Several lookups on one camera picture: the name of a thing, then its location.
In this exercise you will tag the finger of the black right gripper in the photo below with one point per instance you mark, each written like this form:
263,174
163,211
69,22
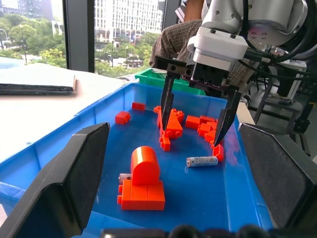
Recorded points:
229,116
167,104

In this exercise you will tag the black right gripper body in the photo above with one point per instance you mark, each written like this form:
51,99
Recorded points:
210,77

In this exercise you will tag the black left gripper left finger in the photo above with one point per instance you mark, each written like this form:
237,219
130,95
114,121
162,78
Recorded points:
62,188

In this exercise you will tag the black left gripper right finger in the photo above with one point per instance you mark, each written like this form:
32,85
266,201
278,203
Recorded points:
284,178

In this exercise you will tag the green plastic bin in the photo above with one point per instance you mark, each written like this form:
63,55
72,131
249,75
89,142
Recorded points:
151,78

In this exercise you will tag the blue plastic bin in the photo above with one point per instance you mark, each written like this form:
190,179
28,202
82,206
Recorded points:
198,193

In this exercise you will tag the orange studded brick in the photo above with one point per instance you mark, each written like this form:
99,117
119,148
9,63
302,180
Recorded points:
178,114

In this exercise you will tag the orange tall brick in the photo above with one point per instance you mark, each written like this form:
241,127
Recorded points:
157,116

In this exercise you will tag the orange flat brick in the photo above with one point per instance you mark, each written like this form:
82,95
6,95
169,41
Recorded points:
208,119

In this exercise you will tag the orange sloped brick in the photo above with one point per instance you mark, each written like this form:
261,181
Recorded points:
174,127

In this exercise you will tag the orange brick pile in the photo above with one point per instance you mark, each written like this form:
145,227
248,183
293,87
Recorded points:
206,132

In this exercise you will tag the small red brick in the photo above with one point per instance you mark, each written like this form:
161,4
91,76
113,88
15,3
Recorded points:
138,106

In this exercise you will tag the orange rectangular brick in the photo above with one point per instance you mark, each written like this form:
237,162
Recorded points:
192,122

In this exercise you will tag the orange hollow brick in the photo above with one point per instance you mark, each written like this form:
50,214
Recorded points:
219,152

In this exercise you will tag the small orange brick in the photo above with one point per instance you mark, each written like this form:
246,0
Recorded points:
165,144

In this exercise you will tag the orange square brick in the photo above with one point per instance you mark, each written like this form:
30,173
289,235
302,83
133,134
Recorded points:
122,118

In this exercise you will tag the person in plaid shirt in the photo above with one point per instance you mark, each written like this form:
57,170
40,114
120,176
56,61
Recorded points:
173,42

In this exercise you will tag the grey metal stool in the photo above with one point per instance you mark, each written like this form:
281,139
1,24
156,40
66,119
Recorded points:
280,104

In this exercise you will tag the white AA battery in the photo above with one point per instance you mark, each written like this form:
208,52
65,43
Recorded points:
123,178
201,161

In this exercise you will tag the orange rounded block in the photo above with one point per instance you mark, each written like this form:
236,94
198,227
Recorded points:
144,166

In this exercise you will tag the dark window pillar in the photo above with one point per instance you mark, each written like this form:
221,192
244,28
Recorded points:
79,34
171,12

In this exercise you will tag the orange flat brick base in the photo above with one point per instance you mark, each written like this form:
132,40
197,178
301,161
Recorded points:
143,198

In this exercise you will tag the black flat board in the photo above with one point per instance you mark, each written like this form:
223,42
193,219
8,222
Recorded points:
37,89

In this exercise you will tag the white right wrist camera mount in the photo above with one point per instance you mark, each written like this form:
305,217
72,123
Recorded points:
218,47

